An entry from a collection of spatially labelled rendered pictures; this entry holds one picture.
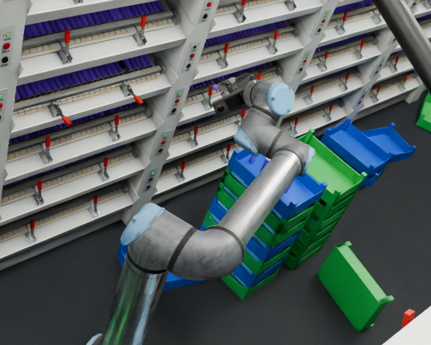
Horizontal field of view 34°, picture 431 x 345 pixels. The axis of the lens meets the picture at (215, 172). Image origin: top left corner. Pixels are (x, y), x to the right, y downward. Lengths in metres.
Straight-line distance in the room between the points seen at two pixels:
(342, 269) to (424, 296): 0.49
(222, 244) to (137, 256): 0.20
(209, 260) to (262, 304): 1.27
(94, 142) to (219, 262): 0.92
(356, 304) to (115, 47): 1.42
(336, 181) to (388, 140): 1.15
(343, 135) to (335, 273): 0.96
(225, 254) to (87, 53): 0.78
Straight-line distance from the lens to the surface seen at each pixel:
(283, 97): 2.07
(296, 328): 2.83
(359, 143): 3.69
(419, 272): 3.34
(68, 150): 2.34
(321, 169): 2.87
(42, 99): 2.15
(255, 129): 2.05
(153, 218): 1.61
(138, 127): 2.50
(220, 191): 2.64
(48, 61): 2.02
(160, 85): 2.39
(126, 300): 1.78
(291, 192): 2.58
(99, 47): 2.12
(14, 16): 1.83
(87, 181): 2.54
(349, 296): 2.92
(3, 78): 1.94
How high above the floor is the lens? 2.13
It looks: 41 degrees down
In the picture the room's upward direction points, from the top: 23 degrees clockwise
